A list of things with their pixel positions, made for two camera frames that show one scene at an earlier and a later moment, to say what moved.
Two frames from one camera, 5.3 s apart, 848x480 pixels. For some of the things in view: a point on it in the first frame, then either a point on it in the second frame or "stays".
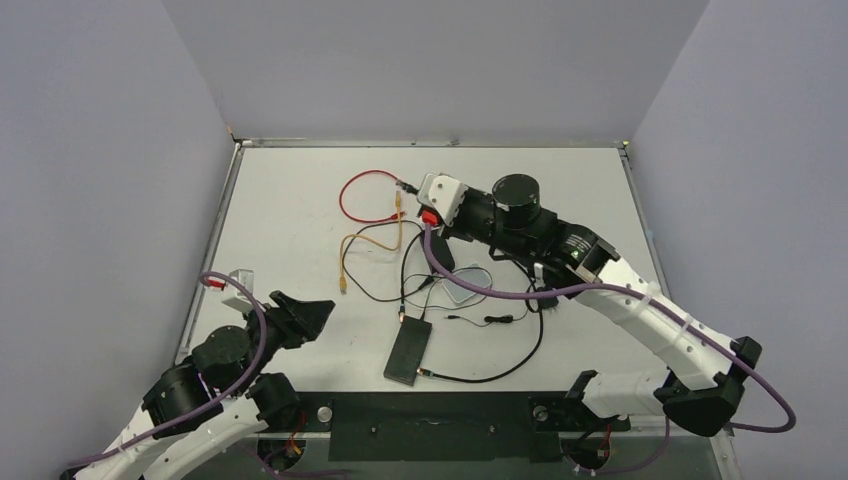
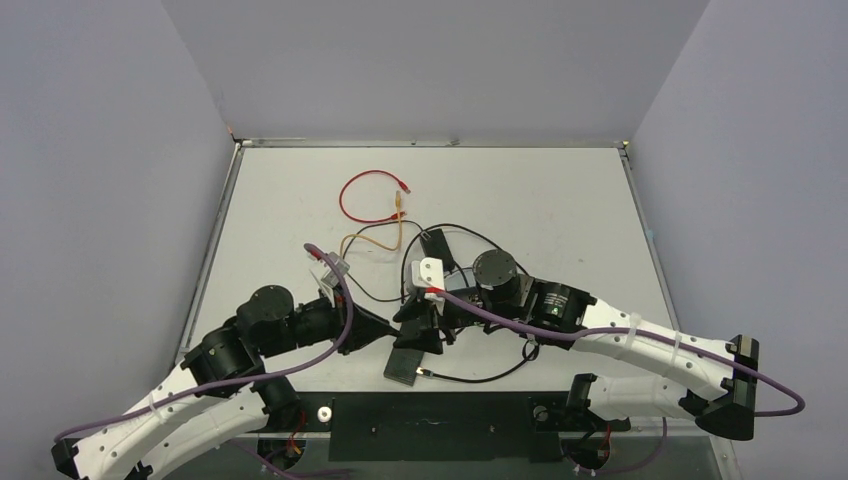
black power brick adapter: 440,248 stays
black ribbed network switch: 408,352 stays
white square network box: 475,274 stays
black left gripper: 306,319 -> 367,328
